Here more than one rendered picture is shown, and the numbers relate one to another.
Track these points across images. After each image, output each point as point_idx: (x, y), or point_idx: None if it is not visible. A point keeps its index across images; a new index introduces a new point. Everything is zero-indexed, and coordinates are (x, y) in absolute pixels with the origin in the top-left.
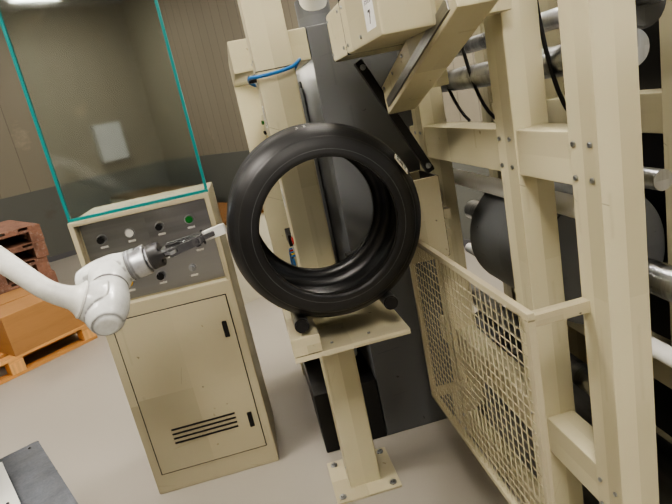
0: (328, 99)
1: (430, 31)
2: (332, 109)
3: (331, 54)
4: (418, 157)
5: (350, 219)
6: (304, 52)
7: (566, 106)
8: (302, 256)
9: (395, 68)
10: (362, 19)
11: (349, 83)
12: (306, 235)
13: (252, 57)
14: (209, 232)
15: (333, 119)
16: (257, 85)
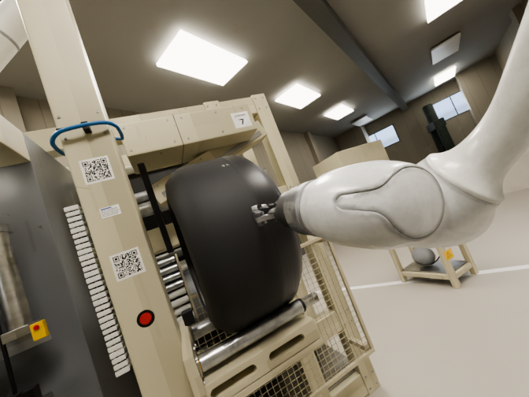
0: (49, 205)
1: (244, 142)
2: (53, 216)
3: (42, 168)
4: (169, 239)
5: (88, 337)
6: (26, 151)
7: (283, 176)
8: (175, 322)
9: None
10: (228, 123)
11: (57, 199)
12: (167, 297)
13: (99, 108)
14: (267, 205)
15: (55, 225)
16: (81, 137)
